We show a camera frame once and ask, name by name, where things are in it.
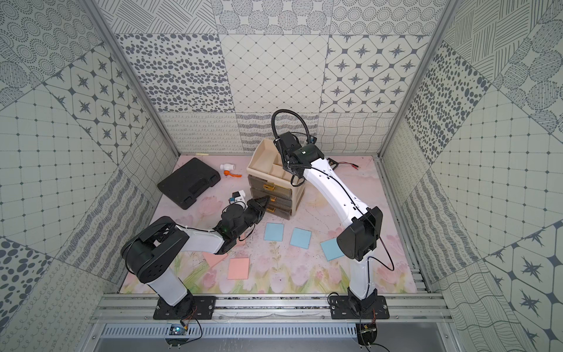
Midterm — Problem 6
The beige drawer organizer cabinet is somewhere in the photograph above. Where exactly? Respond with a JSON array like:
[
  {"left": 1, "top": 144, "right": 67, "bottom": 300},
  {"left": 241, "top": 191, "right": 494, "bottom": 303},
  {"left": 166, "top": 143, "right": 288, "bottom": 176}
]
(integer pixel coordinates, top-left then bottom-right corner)
[{"left": 246, "top": 139, "right": 305, "bottom": 218}]

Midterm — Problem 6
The pink sticky note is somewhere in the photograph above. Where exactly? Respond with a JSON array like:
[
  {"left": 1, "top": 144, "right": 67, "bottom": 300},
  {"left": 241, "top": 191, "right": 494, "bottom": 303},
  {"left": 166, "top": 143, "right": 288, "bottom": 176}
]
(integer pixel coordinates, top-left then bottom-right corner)
[
  {"left": 227, "top": 258, "right": 250, "bottom": 280},
  {"left": 202, "top": 252, "right": 228, "bottom": 268}
]

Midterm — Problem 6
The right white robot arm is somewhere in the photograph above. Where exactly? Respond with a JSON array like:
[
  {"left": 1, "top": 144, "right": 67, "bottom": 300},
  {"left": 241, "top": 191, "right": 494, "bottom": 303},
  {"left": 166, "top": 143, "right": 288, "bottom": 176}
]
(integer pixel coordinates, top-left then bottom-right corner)
[{"left": 281, "top": 145, "right": 383, "bottom": 305}]

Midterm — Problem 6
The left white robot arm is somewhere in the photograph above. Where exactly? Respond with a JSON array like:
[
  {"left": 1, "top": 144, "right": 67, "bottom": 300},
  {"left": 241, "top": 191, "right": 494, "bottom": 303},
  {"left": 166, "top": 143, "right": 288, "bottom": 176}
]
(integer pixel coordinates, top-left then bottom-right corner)
[{"left": 120, "top": 197, "right": 270, "bottom": 307}]

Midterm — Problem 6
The blue sticky note left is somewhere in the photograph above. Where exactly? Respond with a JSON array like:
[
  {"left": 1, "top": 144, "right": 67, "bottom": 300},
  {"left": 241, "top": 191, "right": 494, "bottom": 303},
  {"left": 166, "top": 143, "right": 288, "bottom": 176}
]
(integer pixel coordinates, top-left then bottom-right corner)
[{"left": 264, "top": 223, "right": 284, "bottom": 242}]

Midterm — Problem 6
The blue sticky note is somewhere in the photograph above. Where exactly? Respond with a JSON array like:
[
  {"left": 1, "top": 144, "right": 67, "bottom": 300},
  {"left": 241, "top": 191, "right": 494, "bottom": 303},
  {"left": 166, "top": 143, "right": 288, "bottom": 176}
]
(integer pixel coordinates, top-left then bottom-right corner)
[
  {"left": 264, "top": 223, "right": 284, "bottom": 242},
  {"left": 320, "top": 238, "right": 344, "bottom": 262},
  {"left": 290, "top": 227, "right": 312, "bottom": 249}
]

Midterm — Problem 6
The blue sticky note middle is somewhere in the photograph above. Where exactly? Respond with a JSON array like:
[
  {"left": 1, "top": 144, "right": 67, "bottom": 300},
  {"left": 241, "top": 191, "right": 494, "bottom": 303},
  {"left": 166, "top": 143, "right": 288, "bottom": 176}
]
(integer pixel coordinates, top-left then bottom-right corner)
[{"left": 290, "top": 227, "right": 312, "bottom": 249}]

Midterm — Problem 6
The blue sticky note right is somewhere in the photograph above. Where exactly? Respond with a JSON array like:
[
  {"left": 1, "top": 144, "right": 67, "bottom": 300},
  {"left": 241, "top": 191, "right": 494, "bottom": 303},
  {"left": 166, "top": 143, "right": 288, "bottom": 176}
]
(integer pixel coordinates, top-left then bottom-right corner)
[{"left": 320, "top": 238, "right": 344, "bottom": 262}]

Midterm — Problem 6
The black flat case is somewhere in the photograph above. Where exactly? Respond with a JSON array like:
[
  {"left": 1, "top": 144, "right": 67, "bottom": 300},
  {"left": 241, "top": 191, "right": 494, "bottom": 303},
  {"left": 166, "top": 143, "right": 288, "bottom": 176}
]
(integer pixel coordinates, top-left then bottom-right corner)
[{"left": 158, "top": 158, "right": 221, "bottom": 210}]

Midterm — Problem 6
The small green circuit board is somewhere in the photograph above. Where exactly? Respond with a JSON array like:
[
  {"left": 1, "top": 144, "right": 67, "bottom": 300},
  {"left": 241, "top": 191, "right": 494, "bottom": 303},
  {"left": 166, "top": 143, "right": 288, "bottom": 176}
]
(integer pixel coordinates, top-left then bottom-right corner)
[{"left": 169, "top": 324, "right": 187, "bottom": 336}]

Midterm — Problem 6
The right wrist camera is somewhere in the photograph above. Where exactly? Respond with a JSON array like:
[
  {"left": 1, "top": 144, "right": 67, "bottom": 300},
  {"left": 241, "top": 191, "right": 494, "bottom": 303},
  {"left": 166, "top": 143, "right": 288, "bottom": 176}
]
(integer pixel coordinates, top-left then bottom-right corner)
[{"left": 275, "top": 132, "right": 319, "bottom": 157}]

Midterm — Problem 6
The black battery holder with wires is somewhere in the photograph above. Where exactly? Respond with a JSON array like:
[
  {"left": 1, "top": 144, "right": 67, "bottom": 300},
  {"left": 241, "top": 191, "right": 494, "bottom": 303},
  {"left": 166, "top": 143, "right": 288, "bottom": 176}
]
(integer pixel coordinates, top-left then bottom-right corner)
[{"left": 328, "top": 158, "right": 359, "bottom": 170}]

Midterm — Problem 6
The white valve orange handle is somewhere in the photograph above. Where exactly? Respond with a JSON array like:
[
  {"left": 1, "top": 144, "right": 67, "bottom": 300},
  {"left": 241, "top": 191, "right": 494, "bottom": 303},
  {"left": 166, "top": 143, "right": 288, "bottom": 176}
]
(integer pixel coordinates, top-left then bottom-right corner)
[{"left": 220, "top": 163, "right": 242, "bottom": 178}]

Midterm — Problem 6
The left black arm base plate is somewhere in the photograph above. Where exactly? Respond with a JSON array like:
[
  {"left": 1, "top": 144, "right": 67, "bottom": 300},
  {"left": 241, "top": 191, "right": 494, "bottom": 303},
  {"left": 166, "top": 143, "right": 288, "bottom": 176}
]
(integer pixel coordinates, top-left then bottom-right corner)
[{"left": 152, "top": 294, "right": 217, "bottom": 321}]

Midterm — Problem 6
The white slotted cable duct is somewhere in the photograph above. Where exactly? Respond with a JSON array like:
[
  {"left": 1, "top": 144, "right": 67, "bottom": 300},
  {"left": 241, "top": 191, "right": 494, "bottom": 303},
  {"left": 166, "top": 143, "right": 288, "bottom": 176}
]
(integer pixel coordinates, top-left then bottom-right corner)
[{"left": 101, "top": 322, "right": 356, "bottom": 339}]

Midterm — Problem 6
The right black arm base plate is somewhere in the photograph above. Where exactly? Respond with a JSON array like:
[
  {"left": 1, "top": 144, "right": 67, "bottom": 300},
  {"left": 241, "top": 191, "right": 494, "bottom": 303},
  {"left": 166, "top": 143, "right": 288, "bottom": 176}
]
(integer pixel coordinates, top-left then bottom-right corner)
[{"left": 327, "top": 295, "right": 390, "bottom": 321}]

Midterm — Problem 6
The aluminium mounting rail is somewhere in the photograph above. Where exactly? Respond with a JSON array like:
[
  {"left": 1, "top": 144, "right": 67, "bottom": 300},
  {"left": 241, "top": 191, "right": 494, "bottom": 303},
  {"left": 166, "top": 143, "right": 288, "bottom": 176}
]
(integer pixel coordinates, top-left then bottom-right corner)
[{"left": 91, "top": 293, "right": 453, "bottom": 324}]

